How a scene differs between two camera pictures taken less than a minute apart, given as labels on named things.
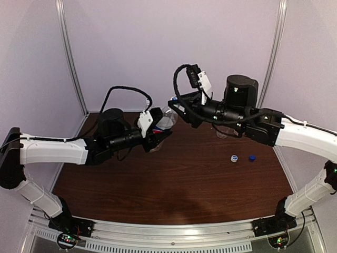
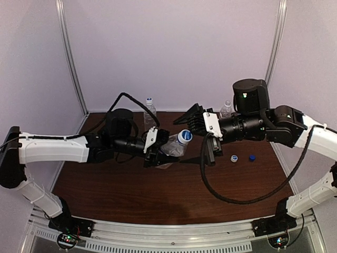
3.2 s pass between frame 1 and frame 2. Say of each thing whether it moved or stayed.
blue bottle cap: stayed
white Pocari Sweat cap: stayed
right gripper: moved
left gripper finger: moved
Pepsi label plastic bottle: moved
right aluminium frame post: stayed
